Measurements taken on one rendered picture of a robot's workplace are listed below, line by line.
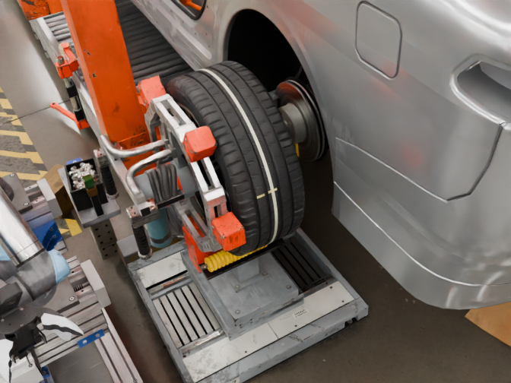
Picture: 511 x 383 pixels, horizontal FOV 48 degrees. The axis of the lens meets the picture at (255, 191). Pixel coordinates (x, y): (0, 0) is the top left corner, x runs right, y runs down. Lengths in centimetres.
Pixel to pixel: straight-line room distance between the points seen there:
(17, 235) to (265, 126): 78
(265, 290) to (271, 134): 87
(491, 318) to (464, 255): 121
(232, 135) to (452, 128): 69
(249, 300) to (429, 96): 134
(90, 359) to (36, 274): 103
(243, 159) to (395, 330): 119
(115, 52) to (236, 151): 74
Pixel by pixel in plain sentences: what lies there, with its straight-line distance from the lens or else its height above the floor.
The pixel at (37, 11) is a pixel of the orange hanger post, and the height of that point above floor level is 57.
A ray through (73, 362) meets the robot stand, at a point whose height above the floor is 21.
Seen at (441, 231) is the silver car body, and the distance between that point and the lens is 150.
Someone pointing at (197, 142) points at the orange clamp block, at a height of 114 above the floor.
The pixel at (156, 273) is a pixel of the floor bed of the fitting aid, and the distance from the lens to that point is 276.
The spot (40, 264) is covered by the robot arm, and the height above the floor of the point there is 116.
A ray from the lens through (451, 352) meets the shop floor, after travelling 259.
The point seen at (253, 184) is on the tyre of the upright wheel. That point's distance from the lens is 174.
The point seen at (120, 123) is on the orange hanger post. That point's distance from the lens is 239.
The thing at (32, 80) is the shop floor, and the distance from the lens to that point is 463.
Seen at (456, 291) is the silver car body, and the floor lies 86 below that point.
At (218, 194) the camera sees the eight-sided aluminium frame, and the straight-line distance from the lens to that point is 174.
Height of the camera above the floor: 214
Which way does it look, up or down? 42 degrees down
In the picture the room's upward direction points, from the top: 5 degrees counter-clockwise
